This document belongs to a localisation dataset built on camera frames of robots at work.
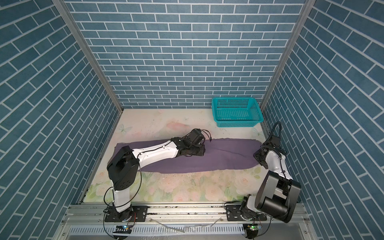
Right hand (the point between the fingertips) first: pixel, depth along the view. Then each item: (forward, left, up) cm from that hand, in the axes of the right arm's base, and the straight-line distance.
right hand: (259, 156), depth 88 cm
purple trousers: (+3, +22, -7) cm, 23 cm away
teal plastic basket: (+42, +10, -5) cm, 43 cm away
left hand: (0, +33, +3) cm, 33 cm away
